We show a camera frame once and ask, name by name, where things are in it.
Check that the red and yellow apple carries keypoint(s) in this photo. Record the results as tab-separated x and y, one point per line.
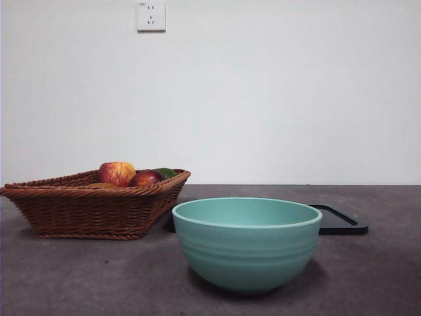
115	172

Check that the brown kiwi fruit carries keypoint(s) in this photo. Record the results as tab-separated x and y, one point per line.
100	186

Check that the dark red plum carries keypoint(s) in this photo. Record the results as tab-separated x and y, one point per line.
146	179

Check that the green fruit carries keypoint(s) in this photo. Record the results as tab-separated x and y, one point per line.
167	172

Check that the black rectangular tray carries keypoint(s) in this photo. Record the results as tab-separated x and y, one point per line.
338	224

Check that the teal ribbed bowl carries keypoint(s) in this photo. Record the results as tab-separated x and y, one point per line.
246	253

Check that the white wall socket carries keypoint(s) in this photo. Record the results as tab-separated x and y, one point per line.
151	16

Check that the brown wicker basket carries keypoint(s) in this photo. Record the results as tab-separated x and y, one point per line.
85	210

